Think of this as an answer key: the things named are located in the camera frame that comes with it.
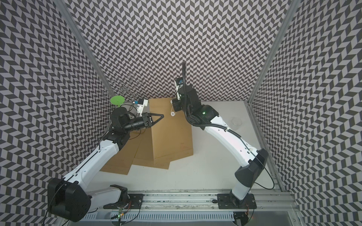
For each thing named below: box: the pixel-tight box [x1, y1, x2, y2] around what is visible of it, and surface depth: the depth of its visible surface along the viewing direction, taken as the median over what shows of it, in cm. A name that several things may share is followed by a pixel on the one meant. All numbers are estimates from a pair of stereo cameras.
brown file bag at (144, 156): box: [131, 127, 183, 170], surface depth 72 cm
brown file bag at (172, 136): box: [148, 97, 194, 162], surface depth 72 cm
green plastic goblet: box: [109, 95, 125, 108], surface depth 79 cm
